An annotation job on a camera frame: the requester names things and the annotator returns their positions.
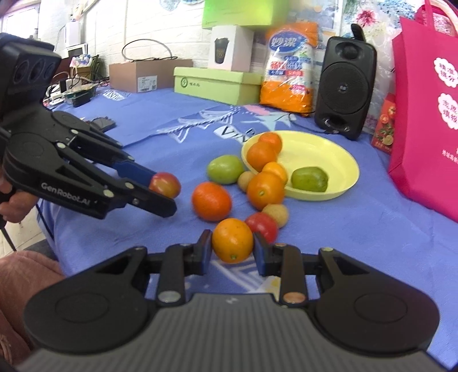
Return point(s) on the orange paper cup pack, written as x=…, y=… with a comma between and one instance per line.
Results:
x=286, y=96

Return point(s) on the floral wall cloth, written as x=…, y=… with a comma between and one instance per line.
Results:
x=368, y=18

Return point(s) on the cardboard box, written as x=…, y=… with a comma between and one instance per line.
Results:
x=125, y=77

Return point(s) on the orange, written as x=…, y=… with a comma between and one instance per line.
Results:
x=265, y=190
x=232, y=240
x=261, y=154
x=211, y=201
x=272, y=138

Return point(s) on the flat green box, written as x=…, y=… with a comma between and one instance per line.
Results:
x=214, y=89

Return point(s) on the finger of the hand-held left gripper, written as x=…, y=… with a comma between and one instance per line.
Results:
x=107, y=200
x=137, y=172

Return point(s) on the pink tote bag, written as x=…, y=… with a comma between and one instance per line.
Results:
x=415, y=125

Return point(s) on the person's left hand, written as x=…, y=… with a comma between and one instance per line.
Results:
x=18, y=207

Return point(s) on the red box with citrus print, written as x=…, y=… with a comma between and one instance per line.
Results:
x=384, y=121

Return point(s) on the yellow plate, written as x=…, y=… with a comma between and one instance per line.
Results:
x=322, y=153

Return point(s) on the blue tablecloth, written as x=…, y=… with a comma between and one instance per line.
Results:
x=357, y=232

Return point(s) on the person's pink pants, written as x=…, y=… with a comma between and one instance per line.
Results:
x=25, y=279

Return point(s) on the white microwave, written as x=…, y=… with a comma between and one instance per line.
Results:
x=77, y=50

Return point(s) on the red tomato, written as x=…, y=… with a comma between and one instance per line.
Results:
x=263, y=224

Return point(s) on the small brown kiwi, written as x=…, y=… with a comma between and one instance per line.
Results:
x=245, y=180

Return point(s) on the red apple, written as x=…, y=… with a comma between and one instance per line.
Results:
x=168, y=184

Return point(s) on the white box with cup print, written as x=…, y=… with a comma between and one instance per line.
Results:
x=232, y=35

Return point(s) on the yellowish kiwi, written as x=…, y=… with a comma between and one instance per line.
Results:
x=278, y=214

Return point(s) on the black speaker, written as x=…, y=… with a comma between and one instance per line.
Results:
x=345, y=86

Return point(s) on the small yellow-orange citrus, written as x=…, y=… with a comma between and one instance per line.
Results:
x=276, y=170

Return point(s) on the green lime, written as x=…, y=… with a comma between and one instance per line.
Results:
x=309, y=179

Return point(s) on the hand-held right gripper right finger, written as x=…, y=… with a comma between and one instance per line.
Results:
x=259, y=255

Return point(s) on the bright green box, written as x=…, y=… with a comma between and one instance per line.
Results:
x=243, y=12

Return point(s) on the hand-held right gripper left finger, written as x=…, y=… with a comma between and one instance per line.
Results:
x=206, y=252

